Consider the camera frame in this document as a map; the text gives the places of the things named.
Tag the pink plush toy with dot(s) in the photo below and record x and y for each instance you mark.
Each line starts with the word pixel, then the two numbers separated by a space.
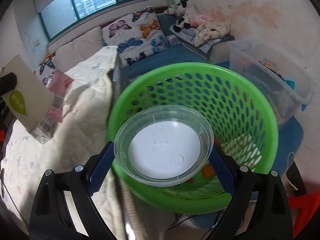
pixel 202 19

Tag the white quilted printed blanket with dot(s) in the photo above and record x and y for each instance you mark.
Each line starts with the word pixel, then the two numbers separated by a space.
pixel 82 105

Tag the red plastic stool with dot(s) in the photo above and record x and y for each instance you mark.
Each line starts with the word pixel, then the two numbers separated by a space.
pixel 301 210

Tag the green framed window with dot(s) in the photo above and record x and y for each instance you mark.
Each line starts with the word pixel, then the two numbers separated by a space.
pixel 95 2

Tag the white and blue milk carton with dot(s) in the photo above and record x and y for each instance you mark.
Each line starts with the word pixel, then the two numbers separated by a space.
pixel 45 130

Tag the green plastic basket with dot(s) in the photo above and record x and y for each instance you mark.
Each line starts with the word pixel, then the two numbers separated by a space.
pixel 225 100

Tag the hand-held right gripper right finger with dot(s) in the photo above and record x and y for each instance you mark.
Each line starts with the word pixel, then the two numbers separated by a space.
pixel 222 173

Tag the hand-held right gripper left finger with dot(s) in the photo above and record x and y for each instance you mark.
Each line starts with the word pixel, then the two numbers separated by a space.
pixel 101 170

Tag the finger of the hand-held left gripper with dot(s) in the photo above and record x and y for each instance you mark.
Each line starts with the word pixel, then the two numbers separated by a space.
pixel 7 83

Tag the spotted cream plush toy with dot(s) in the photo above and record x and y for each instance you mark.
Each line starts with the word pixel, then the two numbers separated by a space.
pixel 212 31

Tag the pink snack packet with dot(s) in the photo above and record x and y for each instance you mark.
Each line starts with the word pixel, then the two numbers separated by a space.
pixel 60 85

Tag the plain beige pillow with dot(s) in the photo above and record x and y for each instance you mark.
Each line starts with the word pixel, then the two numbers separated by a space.
pixel 77 46

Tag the butterfly print pillow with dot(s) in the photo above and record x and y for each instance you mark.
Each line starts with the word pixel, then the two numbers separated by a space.
pixel 137 35
pixel 46 66

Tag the beige paper cup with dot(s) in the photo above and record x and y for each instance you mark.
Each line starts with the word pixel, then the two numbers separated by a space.
pixel 28 90

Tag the clear plastic bowl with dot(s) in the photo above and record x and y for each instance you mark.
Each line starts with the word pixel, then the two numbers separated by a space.
pixel 162 147

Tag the clear plastic storage box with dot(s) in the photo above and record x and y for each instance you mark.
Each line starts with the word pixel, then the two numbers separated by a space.
pixel 270 75

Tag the black and white cow plush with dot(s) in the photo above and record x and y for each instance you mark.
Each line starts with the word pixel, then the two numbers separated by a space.
pixel 181 11

